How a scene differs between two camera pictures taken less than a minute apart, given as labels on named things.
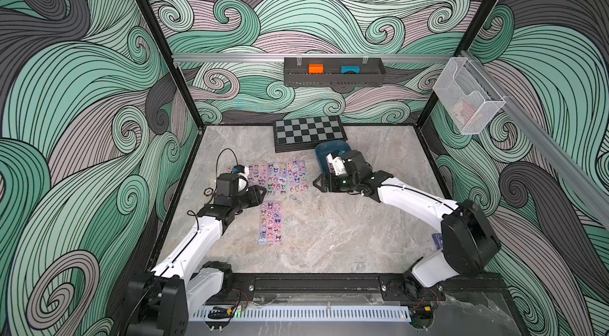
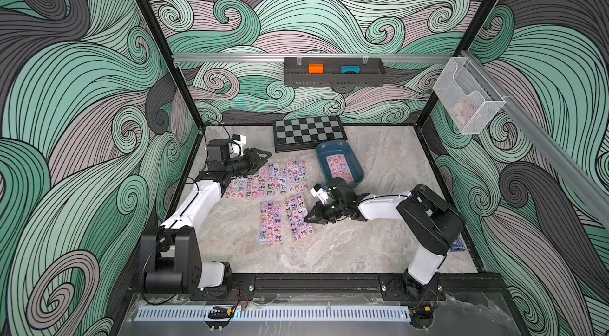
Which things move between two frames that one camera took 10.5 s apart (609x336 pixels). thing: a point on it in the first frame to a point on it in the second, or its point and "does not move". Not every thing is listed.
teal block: x=356 y=69 does not move
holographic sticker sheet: x=296 y=177 does not move
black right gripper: x=325 y=185 to x=315 y=209
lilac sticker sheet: x=270 y=223 does not move
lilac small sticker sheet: x=277 y=179 does not move
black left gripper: x=254 y=199 to x=252 y=162
